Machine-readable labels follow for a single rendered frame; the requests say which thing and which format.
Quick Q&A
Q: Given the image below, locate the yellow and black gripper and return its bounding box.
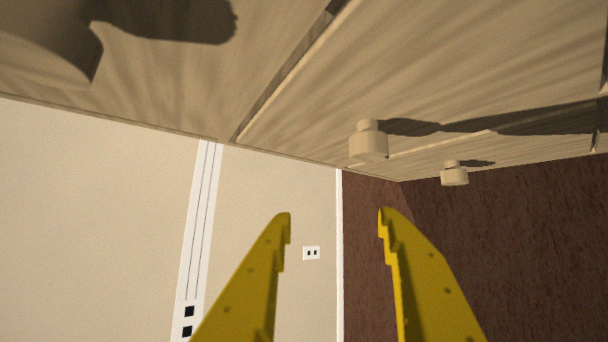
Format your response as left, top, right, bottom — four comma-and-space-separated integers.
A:
188, 206, 488, 342

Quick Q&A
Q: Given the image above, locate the wooden chest of drawers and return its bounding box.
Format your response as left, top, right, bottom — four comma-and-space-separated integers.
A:
0, 0, 608, 182

